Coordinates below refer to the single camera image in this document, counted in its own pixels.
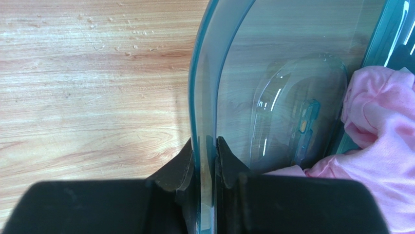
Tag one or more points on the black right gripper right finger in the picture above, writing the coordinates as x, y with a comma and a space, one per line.
247, 203

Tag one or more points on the clear teal plastic bin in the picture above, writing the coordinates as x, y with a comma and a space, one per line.
269, 76

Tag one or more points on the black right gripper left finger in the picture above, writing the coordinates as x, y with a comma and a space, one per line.
163, 203

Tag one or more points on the pink t-shirt in bin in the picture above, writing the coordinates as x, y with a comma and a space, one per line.
379, 116

